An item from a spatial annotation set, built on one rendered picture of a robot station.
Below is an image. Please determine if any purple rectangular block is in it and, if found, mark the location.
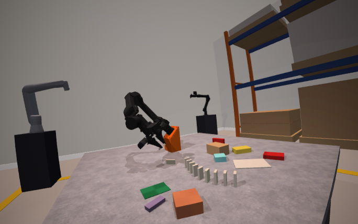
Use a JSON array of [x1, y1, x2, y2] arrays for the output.
[[144, 195, 165, 212]]

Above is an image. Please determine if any yellow flat block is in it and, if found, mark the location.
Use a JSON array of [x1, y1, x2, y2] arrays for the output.
[[232, 146, 252, 154]]

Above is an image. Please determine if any green flat slab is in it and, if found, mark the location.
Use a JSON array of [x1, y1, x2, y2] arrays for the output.
[[140, 182, 171, 199]]

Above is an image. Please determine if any teal rectangular block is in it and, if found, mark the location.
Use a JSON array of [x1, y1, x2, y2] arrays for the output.
[[214, 153, 227, 162]]

